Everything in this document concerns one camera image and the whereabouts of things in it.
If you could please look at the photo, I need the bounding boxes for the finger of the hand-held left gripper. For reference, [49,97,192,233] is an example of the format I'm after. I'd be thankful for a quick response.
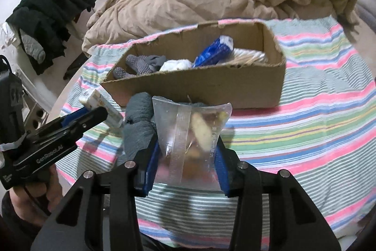
[59,108,90,128]
[29,106,108,141]

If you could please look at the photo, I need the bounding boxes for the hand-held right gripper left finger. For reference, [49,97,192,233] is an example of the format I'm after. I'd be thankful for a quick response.
[31,133,161,251]

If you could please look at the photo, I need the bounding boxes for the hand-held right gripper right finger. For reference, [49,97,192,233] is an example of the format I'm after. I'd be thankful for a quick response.
[214,139,342,251]

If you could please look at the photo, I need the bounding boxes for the small white carton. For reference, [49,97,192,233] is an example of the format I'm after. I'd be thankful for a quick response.
[79,90,124,128]

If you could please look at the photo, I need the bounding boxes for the clear plastic snack bag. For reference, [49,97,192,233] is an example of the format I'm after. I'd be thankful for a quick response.
[152,96,232,191]

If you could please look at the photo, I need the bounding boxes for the cardboard box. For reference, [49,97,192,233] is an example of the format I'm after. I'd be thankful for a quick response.
[100,20,287,109]

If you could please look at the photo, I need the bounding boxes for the person's left forearm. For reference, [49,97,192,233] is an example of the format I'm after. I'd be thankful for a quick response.
[0,189,44,251]

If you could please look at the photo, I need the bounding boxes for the person's left hand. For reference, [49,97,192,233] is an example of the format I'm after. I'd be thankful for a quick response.
[11,164,64,223]

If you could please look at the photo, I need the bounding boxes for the grey sock on bed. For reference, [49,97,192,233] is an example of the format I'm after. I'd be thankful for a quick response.
[117,92,208,167]

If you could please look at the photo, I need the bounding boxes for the white furniture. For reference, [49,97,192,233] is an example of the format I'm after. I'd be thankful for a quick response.
[0,20,58,134]

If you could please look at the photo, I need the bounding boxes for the grey dotted glove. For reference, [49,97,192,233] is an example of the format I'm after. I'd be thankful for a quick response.
[113,55,154,80]

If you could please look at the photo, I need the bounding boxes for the striped blanket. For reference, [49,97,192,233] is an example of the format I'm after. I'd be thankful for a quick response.
[54,16,376,249]

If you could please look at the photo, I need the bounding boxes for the white fluffy cloth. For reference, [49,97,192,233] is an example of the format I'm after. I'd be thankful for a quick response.
[159,59,194,72]

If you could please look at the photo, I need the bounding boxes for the pile of dark clothes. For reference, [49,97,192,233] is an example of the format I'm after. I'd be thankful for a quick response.
[6,0,98,76]

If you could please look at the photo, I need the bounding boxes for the pack of wooden sticks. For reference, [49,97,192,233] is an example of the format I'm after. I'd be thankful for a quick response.
[229,48,268,65]

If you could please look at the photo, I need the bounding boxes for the blue tissue packet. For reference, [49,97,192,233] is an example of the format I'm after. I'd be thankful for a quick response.
[192,36,235,68]

